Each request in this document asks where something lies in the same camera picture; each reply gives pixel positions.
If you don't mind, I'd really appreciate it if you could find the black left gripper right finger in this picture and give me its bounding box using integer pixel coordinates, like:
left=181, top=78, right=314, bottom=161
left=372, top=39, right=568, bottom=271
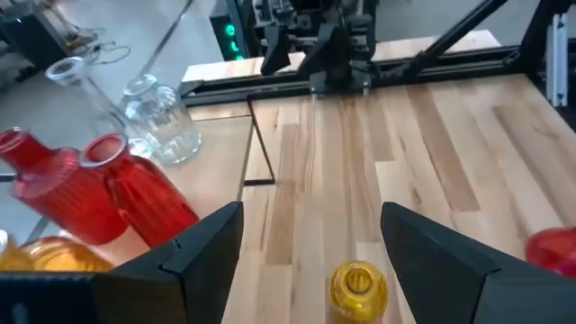
left=380, top=201, right=576, bottom=324

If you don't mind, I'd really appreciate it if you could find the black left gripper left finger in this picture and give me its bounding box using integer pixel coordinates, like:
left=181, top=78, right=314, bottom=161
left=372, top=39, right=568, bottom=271
left=0, top=201, right=245, bottom=324

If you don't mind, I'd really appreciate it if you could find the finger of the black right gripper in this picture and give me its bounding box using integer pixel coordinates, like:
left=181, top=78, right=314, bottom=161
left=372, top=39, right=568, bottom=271
left=296, top=24, right=355, bottom=82
left=260, top=24, right=292, bottom=77

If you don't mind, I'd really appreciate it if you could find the small yellow glass vase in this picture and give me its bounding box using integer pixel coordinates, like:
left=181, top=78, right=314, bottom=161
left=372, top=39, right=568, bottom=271
left=329, top=260, right=389, bottom=324

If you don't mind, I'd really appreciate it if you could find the red ribbed flared glass vase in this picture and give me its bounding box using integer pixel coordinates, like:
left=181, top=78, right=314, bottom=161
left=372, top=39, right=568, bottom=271
left=79, top=133, right=200, bottom=248

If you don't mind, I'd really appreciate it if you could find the large yellow embossed glass vase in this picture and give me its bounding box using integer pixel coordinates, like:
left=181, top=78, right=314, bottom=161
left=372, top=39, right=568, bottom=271
left=24, top=237, right=114, bottom=274

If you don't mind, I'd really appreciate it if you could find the red ribbed cylinder glass vase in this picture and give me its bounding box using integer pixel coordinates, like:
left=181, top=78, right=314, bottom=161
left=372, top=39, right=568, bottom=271
left=0, top=128, right=130, bottom=247

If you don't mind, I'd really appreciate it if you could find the yellow ribbed glass vase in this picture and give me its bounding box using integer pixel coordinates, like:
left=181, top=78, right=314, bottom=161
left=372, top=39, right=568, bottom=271
left=0, top=229, right=33, bottom=272

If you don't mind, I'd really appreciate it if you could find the clear conical glass vase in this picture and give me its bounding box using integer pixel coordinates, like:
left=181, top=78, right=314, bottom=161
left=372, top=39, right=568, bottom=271
left=44, top=57, right=154, bottom=159

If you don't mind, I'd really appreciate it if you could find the red teardrop glass vase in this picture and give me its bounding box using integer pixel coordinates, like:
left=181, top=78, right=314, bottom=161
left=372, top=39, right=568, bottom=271
left=525, top=227, right=576, bottom=279

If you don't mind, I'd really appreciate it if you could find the silver metal bracket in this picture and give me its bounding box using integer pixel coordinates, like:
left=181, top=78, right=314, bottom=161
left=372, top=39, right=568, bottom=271
left=545, top=12, right=569, bottom=108

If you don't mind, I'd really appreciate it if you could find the black box with cables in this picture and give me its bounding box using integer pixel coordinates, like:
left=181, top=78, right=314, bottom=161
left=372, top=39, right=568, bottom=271
left=0, top=0, right=131, bottom=82

